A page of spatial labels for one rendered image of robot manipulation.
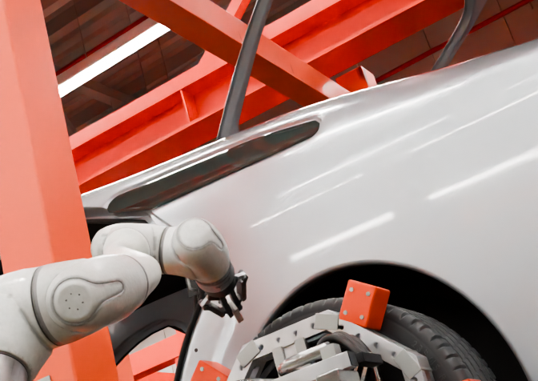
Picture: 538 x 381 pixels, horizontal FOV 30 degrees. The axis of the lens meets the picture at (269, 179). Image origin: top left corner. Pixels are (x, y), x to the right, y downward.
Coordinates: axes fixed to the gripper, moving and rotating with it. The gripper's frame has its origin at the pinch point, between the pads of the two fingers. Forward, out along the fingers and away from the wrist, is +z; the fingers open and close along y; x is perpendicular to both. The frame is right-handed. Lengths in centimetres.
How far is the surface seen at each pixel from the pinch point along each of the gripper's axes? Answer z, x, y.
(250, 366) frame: -9.8, -17.9, -5.6
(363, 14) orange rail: 180, 178, 159
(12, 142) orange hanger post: -21, 64, -19
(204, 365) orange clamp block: -6.7, -9.4, -13.4
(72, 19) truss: 657, 758, 118
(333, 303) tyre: -11.7, -18.7, 17.2
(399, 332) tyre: -14.8, -34.5, 23.2
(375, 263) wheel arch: 11.1, -7.4, 35.7
